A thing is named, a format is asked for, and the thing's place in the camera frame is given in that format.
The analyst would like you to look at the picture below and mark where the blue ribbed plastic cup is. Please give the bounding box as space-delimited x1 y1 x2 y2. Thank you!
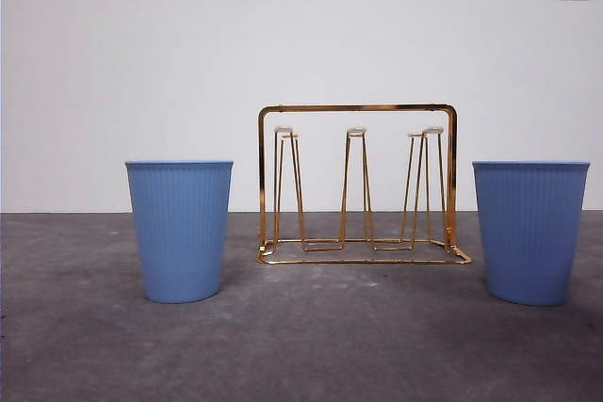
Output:
471 159 592 307
124 159 236 305

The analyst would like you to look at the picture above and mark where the gold wire cup rack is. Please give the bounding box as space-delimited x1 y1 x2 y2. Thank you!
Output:
255 103 474 267

